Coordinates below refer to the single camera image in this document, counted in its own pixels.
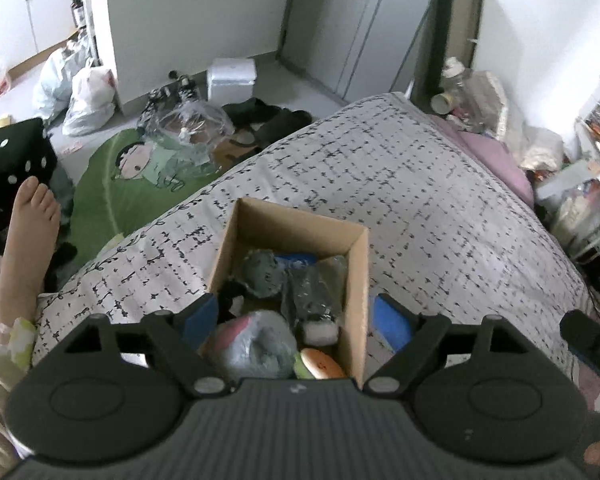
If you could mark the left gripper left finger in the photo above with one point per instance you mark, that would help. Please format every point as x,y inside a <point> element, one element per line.
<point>195,323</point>

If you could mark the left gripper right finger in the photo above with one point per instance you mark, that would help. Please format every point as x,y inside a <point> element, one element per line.
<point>396,324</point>

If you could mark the dark item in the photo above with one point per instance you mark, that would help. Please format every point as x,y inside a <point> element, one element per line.
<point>314,287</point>

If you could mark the blue octopus plush toy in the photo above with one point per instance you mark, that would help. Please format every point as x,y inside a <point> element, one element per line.
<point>261,274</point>

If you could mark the watermelon slice plush toy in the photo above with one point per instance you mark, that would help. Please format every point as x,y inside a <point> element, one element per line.
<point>311,363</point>

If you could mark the black and white soft toy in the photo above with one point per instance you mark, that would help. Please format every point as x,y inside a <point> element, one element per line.
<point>320,330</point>

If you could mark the grey plush in bag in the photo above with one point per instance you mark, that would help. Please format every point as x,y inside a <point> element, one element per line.
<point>259,344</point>

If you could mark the grey patterned bed cover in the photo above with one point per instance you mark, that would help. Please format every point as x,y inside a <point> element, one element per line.
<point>446,235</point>

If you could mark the brown cardboard box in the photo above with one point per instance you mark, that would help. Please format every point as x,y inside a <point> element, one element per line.
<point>294,234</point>

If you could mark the white shelf unit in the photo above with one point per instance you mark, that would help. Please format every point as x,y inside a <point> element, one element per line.
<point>571,197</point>

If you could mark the green cartoon blanket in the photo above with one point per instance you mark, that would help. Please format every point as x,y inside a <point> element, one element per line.
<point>130,181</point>

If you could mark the bare foot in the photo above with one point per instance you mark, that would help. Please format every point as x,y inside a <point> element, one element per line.
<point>30,244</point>

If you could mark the clear plastic bag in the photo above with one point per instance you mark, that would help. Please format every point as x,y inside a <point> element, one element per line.
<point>192,129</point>

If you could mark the pink pillow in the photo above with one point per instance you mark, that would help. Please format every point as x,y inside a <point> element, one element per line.
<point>494,155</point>

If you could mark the paper cup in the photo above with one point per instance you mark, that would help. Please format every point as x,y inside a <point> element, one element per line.
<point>442,103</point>

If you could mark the clear plastic bottle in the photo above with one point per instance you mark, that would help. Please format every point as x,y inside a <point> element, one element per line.
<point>454,79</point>

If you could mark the black dice plush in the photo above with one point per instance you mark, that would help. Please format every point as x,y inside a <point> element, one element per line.
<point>25,151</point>

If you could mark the white plastic bag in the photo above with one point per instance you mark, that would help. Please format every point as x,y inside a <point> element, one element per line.
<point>92,101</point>

